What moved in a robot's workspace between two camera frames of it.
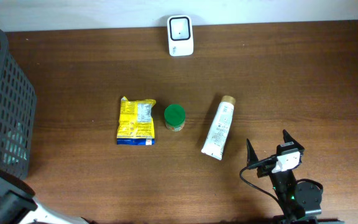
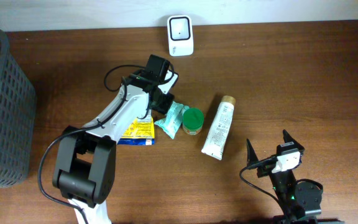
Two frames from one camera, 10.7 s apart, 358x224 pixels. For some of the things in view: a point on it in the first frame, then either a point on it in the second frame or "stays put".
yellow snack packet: (135, 124) stays put
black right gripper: (252, 156) stays put
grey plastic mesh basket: (7, 106) stays put
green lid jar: (174, 117) → (192, 121)
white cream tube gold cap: (215, 142) stays put
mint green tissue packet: (14, 150) → (172, 122)
